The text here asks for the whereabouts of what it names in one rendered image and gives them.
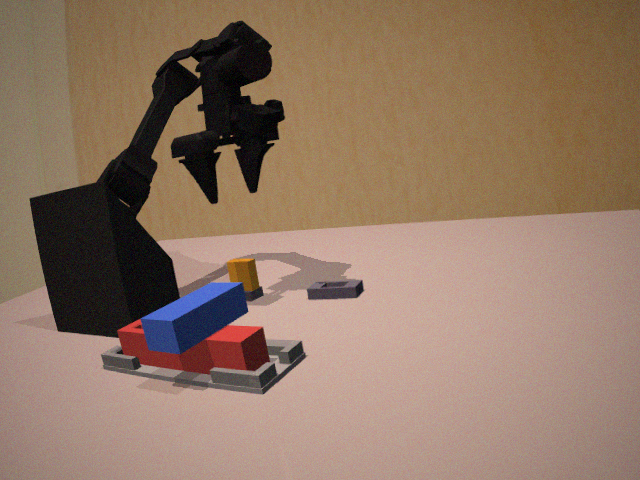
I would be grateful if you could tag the yellow rectangular block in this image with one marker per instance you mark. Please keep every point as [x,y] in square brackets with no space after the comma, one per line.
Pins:
[243,270]

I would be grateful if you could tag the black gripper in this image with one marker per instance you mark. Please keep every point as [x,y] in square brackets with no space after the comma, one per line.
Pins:
[200,159]

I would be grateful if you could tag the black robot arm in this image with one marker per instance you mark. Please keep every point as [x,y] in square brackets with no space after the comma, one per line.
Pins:
[237,57]

